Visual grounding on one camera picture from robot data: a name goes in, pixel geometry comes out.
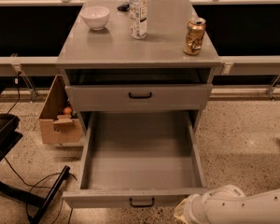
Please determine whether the grey drawer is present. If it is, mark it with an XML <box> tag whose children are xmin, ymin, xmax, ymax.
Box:
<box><xmin>63</xmin><ymin>111</ymin><xmax>207</xmax><ymax>208</ymax></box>
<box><xmin>65</xmin><ymin>84</ymin><xmax>212</xmax><ymax>111</ymax></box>

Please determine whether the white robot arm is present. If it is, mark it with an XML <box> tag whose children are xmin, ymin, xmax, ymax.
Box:
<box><xmin>174</xmin><ymin>185</ymin><xmax>280</xmax><ymax>224</ymax></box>

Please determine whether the grey drawer cabinet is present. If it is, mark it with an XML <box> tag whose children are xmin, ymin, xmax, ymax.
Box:
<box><xmin>57</xmin><ymin>0</ymin><xmax>220</xmax><ymax>133</ymax></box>

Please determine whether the grey top drawer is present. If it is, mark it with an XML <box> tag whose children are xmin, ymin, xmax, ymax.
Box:
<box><xmin>65</xmin><ymin>84</ymin><xmax>212</xmax><ymax>111</ymax></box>

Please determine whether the cardboard box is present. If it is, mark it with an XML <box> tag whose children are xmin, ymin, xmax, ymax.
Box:
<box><xmin>39</xmin><ymin>75</ymin><xmax>84</xmax><ymax>146</ymax></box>

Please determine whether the orange fruit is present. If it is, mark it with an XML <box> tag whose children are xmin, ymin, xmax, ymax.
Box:
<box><xmin>63</xmin><ymin>106</ymin><xmax>72</xmax><ymax>115</ymax></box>

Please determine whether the metal railing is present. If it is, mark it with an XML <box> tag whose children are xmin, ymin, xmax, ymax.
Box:
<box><xmin>0</xmin><ymin>0</ymin><xmax>280</xmax><ymax>103</ymax></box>

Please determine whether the gold soda can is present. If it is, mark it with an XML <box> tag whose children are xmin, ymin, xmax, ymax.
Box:
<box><xmin>184</xmin><ymin>17</ymin><xmax>206</xmax><ymax>55</ymax></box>

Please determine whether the clear plastic water bottle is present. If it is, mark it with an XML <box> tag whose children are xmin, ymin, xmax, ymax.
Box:
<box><xmin>129</xmin><ymin>0</ymin><xmax>147</xmax><ymax>39</ymax></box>

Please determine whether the small black object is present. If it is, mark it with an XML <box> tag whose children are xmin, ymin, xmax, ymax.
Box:
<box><xmin>117</xmin><ymin>2</ymin><xmax>130</xmax><ymax>11</ymax></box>

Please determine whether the white ceramic bowl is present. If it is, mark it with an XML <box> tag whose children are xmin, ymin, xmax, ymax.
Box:
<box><xmin>80</xmin><ymin>7</ymin><xmax>110</xmax><ymax>30</ymax></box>

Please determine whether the black chair frame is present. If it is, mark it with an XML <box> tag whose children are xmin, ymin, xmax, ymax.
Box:
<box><xmin>0</xmin><ymin>90</ymin><xmax>73</xmax><ymax>224</ymax></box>

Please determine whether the black floor cable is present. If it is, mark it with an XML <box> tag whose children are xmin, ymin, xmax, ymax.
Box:
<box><xmin>0</xmin><ymin>72</ymin><xmax>78</xmax><ymax>224</ymax></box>

